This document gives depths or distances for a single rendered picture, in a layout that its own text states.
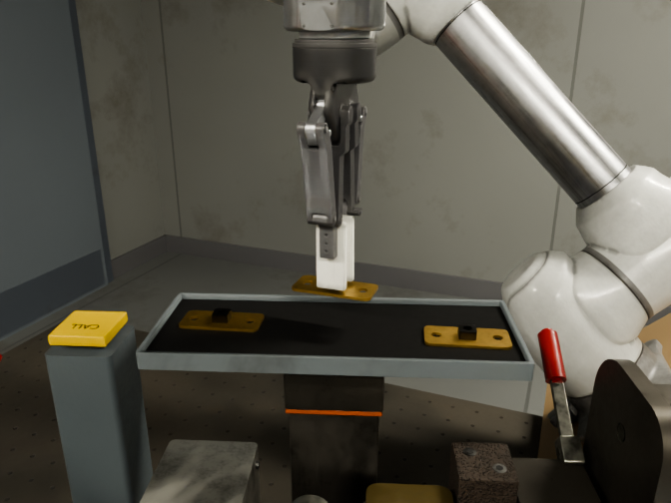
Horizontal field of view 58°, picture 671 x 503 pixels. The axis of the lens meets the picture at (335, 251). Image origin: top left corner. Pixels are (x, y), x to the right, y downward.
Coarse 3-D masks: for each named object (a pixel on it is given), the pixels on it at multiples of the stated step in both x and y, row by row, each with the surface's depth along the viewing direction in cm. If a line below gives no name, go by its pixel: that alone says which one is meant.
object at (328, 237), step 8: (320, 216) 55; (320, 232) 57; (328, 232) 57; (336, 232) 58; (320, 240) 57; (328, 240) 57; (336, 240) 58; (320, 248) 57; (328, 248) 57; (336, 248) 58; (328, 256) 58
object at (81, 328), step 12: (72, 312) 65; (84, 312) 65; (96, 312) 65; (108, 312) 65; (120, 312) 65; (60, 324) 63; (72, 324) 63; (84, 324) 62; (96, 324) 62; (108, 324) 63; (120, 324) 64; (48, 336) 60; (60, 336) 60; (72, 336) 60; (84, 336) 60; (96, 336) 60; (108, 336) 61
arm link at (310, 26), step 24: (288, 0) 50; (312, 0) 48; (336, 0) 48; (360, 0) 48; (384, 0) 51; (288, 24) 51; (312, 24) 49; (336, 24) 48; (360, 24) 49; (384, 24) 52
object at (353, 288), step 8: (304, 280) 63; (312, 280) 63; (296, 288) 61; (304, 288) 61; (312, 288) 61; (320, 288) 61; (328, 288) 61; (352, 288) 61; (360, 288) 61; (368, 288) 61; (376, 288) 61; (336, 296) 60; (344, 296) 59; (352, 296) 59; (360, 296) 59; (368, 296) 59
